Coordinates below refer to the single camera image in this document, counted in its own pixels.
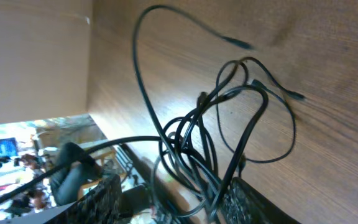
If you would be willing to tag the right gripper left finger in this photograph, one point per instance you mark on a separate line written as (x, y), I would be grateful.
(99, 205)

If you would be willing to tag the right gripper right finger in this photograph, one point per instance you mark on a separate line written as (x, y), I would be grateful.
(242, 204)

